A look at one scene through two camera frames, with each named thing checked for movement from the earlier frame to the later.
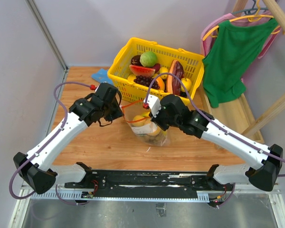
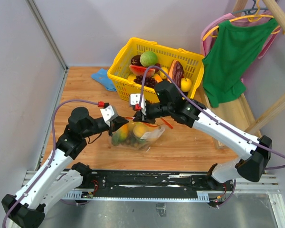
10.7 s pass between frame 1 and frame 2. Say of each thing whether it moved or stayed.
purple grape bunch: stayed
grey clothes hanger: stayed
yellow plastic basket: stayed
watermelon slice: stayed
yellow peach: moved
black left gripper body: moved
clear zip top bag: moved
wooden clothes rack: stayed
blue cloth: stayed
